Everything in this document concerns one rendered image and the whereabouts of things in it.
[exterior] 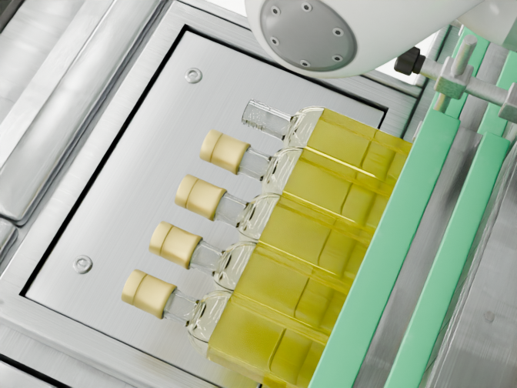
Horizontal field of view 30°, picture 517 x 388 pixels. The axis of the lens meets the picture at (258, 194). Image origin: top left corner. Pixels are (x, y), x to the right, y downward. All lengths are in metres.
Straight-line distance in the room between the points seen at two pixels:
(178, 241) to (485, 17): 0.46
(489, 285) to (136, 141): 0.51
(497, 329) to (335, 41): 0.35
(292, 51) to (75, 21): 0.77
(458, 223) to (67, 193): 0.48
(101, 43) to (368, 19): 0.77
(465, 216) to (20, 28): 0.69
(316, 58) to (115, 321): 0.58
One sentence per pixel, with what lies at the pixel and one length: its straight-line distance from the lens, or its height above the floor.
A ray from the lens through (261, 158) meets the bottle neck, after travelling 0.99.
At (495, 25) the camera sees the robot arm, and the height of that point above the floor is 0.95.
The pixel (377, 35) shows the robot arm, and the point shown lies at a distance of 0.51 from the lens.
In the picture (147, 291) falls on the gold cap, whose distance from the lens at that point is 0.92.
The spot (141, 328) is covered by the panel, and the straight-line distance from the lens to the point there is 1.06.
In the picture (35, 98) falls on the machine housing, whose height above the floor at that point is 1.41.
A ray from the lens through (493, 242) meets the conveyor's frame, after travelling 0.83.
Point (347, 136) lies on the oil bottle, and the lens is 1.00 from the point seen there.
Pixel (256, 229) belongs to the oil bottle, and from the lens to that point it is 0.94.
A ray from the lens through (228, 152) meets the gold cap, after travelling 0.98.
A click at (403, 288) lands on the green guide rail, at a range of 0.82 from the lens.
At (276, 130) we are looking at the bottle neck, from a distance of 1.02.
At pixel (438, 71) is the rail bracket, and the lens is 0.90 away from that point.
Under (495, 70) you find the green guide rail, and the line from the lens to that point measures 1.07.
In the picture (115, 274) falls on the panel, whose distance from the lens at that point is 1.08.
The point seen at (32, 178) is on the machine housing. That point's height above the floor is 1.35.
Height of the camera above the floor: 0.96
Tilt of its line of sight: 7 degrees up
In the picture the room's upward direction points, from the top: 67 degrees counter-clockwise
